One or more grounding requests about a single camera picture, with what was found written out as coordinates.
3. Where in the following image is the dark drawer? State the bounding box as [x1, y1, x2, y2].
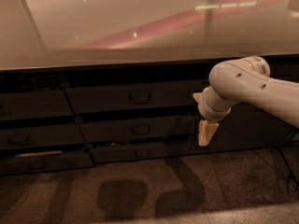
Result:
[0, 91, 72, 120]
[0, 124, 84, 150]
[90, 140, 192, 164]
[65, 80, 202, 114]
[0, 150, 93, 175]
[80, 115, 196, 143]

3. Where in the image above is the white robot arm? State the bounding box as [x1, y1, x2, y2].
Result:
[192, 56, 299, 147]

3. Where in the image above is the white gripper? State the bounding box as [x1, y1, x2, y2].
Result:
[192, 92, 231, 147]

